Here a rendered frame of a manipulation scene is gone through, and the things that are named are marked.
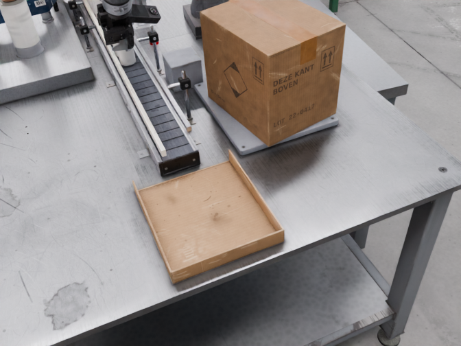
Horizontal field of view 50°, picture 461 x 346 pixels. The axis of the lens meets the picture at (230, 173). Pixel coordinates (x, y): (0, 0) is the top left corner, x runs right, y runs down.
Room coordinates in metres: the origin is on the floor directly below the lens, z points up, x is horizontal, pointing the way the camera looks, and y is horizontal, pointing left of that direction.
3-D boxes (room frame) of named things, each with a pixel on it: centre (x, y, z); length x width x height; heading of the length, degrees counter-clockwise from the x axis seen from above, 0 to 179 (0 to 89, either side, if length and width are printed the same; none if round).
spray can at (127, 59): (1.43, 0.30, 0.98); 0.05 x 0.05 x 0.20
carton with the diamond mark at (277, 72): (1.18, -0.13, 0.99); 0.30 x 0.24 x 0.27; 32
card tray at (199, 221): (0.79, 0.07, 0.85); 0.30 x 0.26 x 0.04; 20
